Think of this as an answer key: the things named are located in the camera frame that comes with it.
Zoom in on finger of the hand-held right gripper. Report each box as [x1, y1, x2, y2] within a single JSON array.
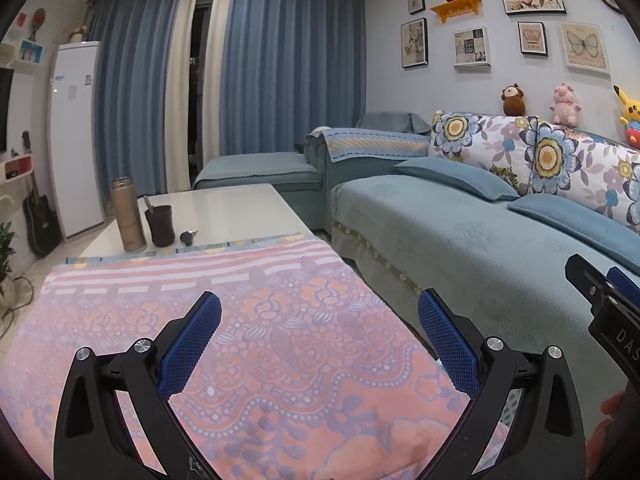
[[606, 266, 640, 306], [565, 254, 608, 311]]

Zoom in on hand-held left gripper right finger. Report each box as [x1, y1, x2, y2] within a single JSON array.
[[417, 287, 586, 480]]

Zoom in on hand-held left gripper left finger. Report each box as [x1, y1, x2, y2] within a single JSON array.
[[52, 290, 223, 480]]

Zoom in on person's right hand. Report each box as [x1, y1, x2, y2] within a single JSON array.
[[585, 390, 640, 480]]

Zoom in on blue cushion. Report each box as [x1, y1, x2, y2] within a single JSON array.
[[507, 194, 640, 251], [392, 156, 521, 202]]

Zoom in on teal fabric sofa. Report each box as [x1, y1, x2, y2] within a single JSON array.
[[192, 110, 640, 411]]

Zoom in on pink printed blanket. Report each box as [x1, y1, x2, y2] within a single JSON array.
[[0, 232, 511, 480]]

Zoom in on floral cushion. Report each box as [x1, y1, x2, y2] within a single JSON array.
[[517, 117, 640, 228], [428, 111, 538, 196]]

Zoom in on dark brown cup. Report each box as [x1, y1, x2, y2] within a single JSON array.
[[144, 195, 176, 248]]

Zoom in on white coffee table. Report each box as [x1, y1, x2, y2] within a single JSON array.
[[80, 183, 313, 258]]

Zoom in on bronze thermos flask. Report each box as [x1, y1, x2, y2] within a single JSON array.
[[111, 176, 147, 252]]

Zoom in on pink pig plush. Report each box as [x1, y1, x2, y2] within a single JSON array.
[[550, 83, 583, 126]]

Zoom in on yellow plush toy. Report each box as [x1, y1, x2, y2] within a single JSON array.
[[614, 85, 640, 150]]

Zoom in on brown monkey plush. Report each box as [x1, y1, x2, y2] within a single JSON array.
[[501, 84, 527, 117]]

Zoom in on black acoustic guitar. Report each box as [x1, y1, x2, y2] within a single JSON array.
[[22, 131, 63, 256]]

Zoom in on green potted plant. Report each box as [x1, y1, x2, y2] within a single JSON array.
[[0, 222, 18, 281]]

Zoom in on striped sofa cover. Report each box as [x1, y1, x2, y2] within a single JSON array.
[[306, 127, 432, 165]]

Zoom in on butterfly canvas picture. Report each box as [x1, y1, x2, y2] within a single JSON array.
[[559, 21, 612, 76]]

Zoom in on white refrigerator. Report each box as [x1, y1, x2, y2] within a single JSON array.
[[47, 40, 106, 238]]

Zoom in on crown framed picture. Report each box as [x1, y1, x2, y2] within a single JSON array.
[[517, 21, 549, 57]]

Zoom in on white and red box shelf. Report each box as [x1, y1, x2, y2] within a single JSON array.
[[0, 155, 33, 196]]

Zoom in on white canvas print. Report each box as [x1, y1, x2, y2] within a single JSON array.
[[453, 27, 491, 67]]

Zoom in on white curtain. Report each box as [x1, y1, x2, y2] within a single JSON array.
[[162, 0, 233, 196]]

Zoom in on blue curtain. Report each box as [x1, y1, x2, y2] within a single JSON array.
[[220, 0, 368, 156], [87, 0, 193, 211]]

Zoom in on tall black framed picture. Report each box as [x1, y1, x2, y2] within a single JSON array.
[[400, 18, 429, 69]]

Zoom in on black television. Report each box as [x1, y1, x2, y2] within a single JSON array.
[[0, 67, 15, 153]]

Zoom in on black floor cable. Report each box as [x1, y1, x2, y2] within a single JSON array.
[[0, 275, 36, 341]]

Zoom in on orange wall shelf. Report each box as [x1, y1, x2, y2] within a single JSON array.
[[430, 0, 483, 23]]

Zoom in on white curved wall shelf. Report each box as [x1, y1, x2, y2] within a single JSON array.
[[0, 42, 46, 73]]

